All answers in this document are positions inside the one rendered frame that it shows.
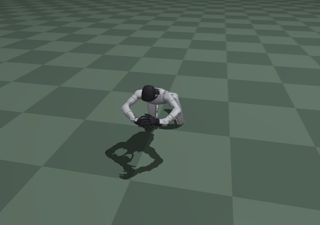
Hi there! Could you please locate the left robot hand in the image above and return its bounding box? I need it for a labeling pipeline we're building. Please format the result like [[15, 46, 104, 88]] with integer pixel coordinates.
[[140, 113, 162, 127]]

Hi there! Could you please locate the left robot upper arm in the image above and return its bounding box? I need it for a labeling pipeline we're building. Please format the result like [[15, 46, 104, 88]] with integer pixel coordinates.
[[163, 92, 182, 118]]

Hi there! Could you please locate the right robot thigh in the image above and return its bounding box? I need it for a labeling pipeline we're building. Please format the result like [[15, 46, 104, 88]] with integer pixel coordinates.
[[147, 103, 158, 119]]

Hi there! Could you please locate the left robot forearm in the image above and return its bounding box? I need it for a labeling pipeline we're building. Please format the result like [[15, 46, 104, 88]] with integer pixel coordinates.
[[159, 107, 180, 126]]

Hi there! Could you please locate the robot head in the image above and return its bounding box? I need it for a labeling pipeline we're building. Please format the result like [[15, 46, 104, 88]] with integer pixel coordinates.
[[141, 85, 160, 102]]

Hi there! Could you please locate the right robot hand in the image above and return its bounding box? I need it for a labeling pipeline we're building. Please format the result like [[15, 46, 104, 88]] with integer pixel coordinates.
[[134, 118, 155, 132]]

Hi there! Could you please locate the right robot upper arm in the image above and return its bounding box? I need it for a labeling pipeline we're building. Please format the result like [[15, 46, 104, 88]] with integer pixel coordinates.
[[121, 89, 142, 111]]

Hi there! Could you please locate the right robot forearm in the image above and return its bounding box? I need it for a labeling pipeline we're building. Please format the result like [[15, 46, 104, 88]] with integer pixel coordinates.
[[122, 104, 139, 123]]

